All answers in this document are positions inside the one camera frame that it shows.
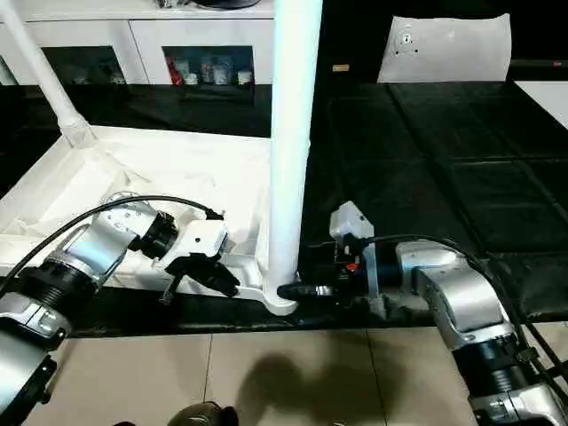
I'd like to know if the white plastic table top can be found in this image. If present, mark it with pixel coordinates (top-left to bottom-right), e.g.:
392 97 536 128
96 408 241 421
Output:
0 122 301 317

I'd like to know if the white plastic table leg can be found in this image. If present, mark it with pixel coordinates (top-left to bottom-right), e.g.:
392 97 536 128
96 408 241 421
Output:
265 0 324 287
0 0 98 149

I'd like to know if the black robot left foot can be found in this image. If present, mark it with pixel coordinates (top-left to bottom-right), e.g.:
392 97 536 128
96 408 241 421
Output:
169 402 241 426

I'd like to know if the black cabinet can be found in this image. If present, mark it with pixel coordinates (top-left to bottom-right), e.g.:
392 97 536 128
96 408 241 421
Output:
271 0 568 88

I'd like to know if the white cabinet with glass doors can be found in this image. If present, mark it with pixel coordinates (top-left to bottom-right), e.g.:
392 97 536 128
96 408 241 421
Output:
0 0 277 89

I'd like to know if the white plastic bag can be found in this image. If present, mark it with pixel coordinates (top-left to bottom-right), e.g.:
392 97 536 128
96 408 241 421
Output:
376 12 514 85

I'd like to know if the dark tangled clutter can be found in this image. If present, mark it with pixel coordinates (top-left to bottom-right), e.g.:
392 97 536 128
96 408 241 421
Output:
154 0 198 11

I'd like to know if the white side table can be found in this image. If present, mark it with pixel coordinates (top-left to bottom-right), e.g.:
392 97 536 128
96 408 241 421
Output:
517 80 568 131

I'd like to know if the black rice cooker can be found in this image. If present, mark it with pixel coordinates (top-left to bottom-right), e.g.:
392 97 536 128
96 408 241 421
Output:
195 0 272 11

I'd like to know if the black bar with red mark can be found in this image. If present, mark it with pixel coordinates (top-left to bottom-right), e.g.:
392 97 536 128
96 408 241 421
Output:
512 59 568 71

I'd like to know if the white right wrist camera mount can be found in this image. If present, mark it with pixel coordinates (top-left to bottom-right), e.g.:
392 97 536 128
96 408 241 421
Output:
329 201 380 297

